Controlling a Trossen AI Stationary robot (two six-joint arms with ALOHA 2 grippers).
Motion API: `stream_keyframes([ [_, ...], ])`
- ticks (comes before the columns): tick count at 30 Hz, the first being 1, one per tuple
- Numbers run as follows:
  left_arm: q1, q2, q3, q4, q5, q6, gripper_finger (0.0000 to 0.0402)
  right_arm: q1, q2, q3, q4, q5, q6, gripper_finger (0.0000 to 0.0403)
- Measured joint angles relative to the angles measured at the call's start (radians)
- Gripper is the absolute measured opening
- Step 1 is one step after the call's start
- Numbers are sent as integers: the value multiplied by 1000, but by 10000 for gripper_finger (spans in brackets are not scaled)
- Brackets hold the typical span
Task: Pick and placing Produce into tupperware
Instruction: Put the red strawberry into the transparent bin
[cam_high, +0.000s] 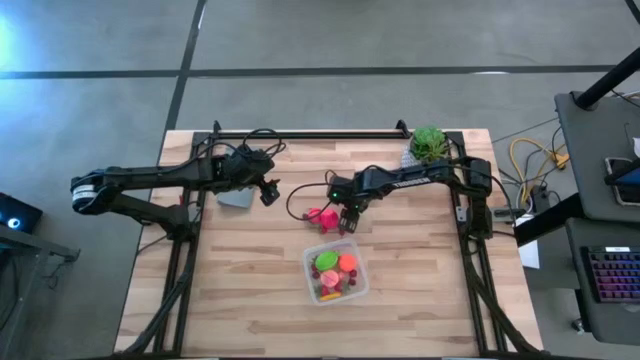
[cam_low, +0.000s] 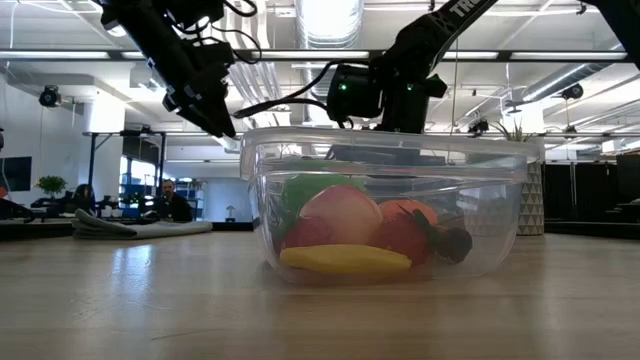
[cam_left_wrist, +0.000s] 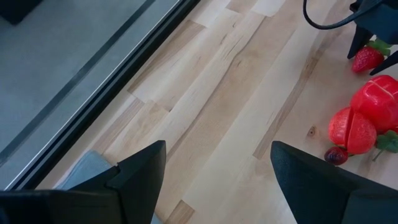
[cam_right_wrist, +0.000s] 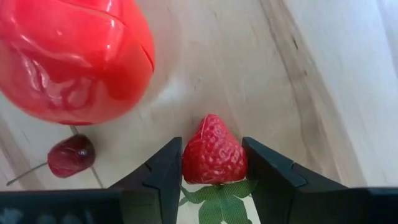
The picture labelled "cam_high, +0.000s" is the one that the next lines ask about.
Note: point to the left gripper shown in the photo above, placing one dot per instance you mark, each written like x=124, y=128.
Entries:
x=245, y=170

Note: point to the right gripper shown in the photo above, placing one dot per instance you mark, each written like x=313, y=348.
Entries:
x=355, y=190

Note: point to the red toy bell pepper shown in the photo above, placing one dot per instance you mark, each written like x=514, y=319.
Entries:
x=329, y=219

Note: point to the orange toy tangerine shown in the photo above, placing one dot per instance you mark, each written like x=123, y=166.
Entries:
x=347, y=262

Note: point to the green toy fruit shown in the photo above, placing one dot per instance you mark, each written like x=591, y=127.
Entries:
x=326, y=260

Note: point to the pink orange toy peach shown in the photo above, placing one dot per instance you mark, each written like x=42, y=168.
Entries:
x=329, y=278

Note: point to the red toy strawberry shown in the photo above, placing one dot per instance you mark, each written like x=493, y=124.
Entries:
x=340, y=286
x=325, y=290

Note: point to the clear plastic tupperware container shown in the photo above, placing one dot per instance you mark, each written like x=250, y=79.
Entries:
x=357, y=295

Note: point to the yellow toy banana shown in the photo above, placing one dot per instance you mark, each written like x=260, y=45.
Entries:
x=331, y=296

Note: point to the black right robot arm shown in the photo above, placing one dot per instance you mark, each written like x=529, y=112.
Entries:
x=415, y=181

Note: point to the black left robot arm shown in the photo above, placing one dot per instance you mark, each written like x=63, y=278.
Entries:
x=150, y=175

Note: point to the grey folded cloth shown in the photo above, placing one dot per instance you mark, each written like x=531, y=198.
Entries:
x=235, y=199

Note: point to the succulent in patterned white pot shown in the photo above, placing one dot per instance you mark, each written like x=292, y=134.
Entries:
x=429, y=144

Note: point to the white paper sheet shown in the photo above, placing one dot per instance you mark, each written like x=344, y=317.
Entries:
x=530, y=255

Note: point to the black desk support bar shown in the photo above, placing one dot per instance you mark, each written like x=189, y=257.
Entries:
x=547, y=220

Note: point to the black metal stand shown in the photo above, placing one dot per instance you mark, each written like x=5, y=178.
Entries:
x=50, y=250

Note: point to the black device with blue light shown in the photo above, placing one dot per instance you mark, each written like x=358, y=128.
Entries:
x=17, y=212

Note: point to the grey side desk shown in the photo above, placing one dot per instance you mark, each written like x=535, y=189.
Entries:
x=595, y=150

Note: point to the grey keyboard desk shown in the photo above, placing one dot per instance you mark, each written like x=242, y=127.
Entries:
x=600, y=320

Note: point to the backlit black keyboard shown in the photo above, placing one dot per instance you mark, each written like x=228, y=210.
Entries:
x=615, y=274

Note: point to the smartphone with dark screen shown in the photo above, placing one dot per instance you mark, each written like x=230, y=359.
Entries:
x=622, y=180

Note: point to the black round pole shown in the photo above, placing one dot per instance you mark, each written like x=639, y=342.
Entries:
x=607, y=80

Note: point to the black aluminium rig frame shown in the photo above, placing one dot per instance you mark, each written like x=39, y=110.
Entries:
x=325, y=135

